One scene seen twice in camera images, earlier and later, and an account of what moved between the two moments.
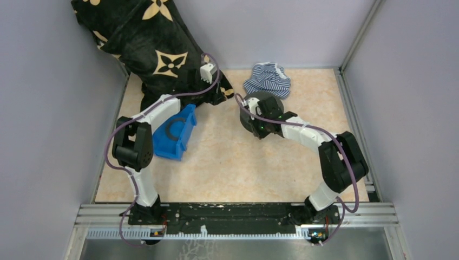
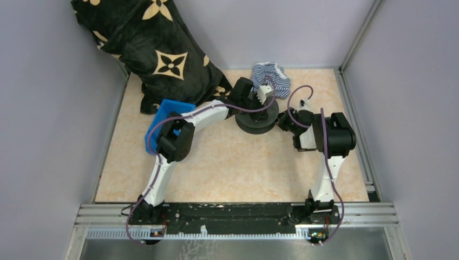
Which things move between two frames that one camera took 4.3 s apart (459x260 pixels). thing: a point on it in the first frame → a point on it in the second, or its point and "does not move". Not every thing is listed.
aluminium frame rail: [354, 216] does not move
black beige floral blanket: [155, 39] does not move
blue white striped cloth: [269, 78] does not move
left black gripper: [215, 96] → [260, 115]
